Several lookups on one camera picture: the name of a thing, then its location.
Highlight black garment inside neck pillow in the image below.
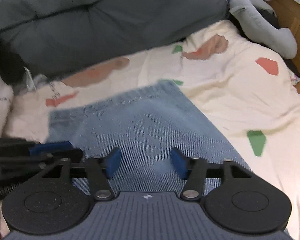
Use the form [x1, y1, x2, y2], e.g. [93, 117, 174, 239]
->
[229, 7, 300, 77]

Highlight cream bear print bedsheet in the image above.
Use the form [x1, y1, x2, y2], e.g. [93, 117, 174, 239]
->
[2, 21, 300, 239]

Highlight dark grey duvet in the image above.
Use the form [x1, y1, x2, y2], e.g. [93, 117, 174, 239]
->
[0, 0, 228, 77]

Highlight black cat paw plush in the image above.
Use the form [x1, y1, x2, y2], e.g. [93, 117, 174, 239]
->
[0, 41, 25, 85]

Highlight grey neck pillow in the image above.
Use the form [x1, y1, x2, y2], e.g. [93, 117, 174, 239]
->
[229, 0, 298, 59]

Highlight light blue denim pants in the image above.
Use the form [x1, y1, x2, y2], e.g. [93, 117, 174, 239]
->
[47, 81, 293, 237]

